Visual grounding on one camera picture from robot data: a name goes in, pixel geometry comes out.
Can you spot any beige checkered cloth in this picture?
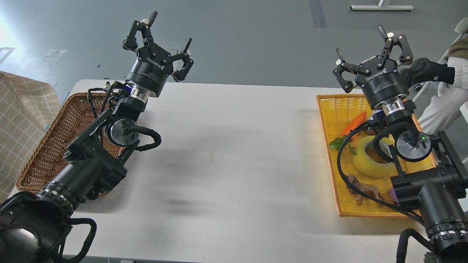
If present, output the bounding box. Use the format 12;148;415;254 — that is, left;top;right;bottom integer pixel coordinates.
0;72;60;201

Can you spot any white metal stand base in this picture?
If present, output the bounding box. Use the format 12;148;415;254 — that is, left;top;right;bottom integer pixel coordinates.
350;0;414;12

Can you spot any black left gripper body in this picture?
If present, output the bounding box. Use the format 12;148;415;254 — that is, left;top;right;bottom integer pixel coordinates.
125;45;173;97

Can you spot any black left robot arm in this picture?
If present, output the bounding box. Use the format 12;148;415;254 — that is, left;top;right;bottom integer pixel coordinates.
1;11;193;263

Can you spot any black gloved hand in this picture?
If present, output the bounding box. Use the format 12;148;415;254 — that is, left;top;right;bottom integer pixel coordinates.
400;58;455;88

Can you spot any yellow tape roll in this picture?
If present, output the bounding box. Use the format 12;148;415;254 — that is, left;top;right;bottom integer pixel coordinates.
352;136;396;179

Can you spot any brown toy lion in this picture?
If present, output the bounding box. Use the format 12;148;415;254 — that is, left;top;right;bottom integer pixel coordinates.
346;174;383;205

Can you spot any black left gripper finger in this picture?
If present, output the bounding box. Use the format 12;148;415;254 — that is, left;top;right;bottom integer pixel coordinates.
164;37;194;82
122;11;158;52

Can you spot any yellow plastic basket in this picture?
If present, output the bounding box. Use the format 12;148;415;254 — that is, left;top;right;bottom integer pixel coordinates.
316;94;437;218

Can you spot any brown wicker basket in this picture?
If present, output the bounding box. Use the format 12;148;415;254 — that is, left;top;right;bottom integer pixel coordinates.
15;92;106;194

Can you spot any orange toy carrot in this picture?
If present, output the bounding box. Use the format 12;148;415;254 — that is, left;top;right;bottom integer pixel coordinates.
328;111;367;151

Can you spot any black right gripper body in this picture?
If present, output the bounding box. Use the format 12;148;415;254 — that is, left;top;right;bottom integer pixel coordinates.
358;56;409;110

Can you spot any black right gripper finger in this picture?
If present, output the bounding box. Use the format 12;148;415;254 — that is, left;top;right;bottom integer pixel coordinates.
377;25;413;69
332;48;370;90

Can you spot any purple foam block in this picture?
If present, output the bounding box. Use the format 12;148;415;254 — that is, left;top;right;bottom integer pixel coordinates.
388;187;399;205

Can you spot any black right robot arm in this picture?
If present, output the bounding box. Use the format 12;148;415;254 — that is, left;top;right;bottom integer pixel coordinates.
333;25;468;263

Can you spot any small drink can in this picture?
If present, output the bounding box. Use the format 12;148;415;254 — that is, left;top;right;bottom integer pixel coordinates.
368;110;385;126

